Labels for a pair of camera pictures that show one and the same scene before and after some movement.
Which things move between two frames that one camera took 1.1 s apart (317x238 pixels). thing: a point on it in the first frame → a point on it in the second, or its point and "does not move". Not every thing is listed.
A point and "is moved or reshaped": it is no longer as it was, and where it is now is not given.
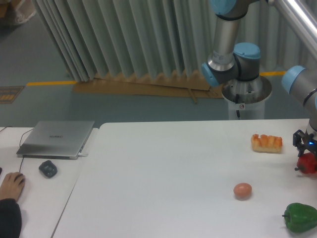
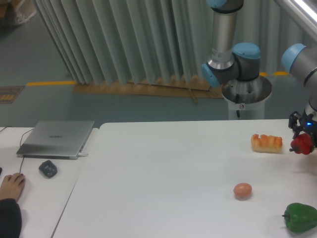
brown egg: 242,191 does not move
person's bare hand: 12,185 does not move
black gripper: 304,143 → 308,125
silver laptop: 60,140 does not move
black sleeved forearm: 10,218 does not move
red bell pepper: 306,163 is moved or reshaped
